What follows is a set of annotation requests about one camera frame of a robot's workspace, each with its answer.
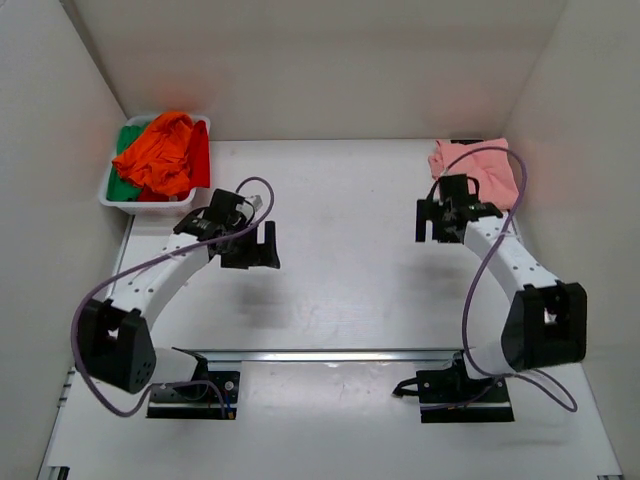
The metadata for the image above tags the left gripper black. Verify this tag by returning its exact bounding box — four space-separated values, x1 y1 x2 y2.
222 217 280 268

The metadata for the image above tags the pink t shirt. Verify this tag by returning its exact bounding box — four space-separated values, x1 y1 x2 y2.
428 138 519 211

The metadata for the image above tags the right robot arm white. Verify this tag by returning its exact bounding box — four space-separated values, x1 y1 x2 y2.
415 174 587 401

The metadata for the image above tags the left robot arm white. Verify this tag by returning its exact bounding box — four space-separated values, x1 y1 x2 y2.
74 189 280 398

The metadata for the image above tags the red t shirt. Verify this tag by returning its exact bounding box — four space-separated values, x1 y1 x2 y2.
137 120 211 202

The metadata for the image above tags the white plastic basket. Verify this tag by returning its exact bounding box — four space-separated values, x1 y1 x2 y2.
97 113 211 216

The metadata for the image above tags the orange t shirt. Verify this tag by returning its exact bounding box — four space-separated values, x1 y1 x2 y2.
112 111 194 197

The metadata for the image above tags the green t shirt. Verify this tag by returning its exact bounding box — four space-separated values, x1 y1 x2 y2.
106 123 149 202

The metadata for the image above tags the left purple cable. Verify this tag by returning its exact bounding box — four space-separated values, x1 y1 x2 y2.
70 176 276 419

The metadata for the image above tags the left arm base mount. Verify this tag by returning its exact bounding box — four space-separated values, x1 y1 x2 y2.
146 350 241 421

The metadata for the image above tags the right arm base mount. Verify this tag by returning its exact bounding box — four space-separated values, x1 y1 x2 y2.
392 360 515 424

